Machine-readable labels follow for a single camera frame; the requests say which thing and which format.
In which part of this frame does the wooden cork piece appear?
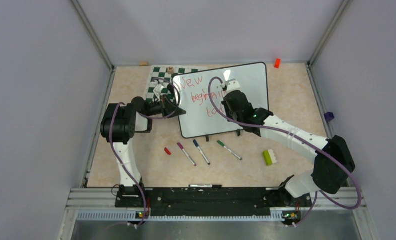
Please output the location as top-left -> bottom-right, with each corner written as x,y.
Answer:
138,61 -> 149,67

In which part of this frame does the white whiteboard black frame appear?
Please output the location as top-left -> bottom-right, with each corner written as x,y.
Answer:
172,62 -> 269,139

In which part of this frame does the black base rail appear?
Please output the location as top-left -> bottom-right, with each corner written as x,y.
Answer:
114,184 -> 312,219

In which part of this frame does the orange block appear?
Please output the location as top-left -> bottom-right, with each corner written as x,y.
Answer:
274,58 -> 282,69

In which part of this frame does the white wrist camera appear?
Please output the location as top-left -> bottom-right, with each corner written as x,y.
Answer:
220,79 -> 241,94
153,84 -> 165,99

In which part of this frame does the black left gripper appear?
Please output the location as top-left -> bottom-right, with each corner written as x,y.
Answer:
144,94 -> 186,119

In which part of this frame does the purple block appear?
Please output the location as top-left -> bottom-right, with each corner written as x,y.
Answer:
324,112 -> 335,123

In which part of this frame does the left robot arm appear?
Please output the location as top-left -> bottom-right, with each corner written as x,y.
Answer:
100,95 -> 187,207

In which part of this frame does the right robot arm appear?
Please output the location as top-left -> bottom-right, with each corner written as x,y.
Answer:
222,90 -> 356,206

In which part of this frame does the marker on base rail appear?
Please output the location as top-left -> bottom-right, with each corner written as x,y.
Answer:
188,184 -> 223,189

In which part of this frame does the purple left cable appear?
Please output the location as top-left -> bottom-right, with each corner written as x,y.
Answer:
108,77 -> 183,229

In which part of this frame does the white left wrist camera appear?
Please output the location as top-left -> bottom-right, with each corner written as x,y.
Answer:
153,84 -> 165,99

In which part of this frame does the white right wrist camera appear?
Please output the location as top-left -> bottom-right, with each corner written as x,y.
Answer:
220,79 -> 241,94

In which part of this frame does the black sparkly microphone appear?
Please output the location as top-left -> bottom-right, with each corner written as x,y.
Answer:
166,83 -> 178,101

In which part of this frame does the green capped marker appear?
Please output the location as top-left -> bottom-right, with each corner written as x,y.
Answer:
216,140 -> 243,161

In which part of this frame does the blue capped marker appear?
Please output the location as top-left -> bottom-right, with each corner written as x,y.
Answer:
193,139 -> 211,166

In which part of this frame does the red marker cap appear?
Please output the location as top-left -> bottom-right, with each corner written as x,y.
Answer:
164,147 -> 172,156

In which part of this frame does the wooden chess piece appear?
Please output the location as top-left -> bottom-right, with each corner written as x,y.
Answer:
167,67 -> 174,75

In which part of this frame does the green lego brick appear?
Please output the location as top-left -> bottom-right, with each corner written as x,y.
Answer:
262,149 -> 278,167

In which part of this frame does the green white chess mat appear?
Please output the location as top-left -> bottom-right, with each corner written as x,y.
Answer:
143,65 -> 209,107

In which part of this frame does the pink capped marker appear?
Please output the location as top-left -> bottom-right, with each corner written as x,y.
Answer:
177,142 -> 197,167

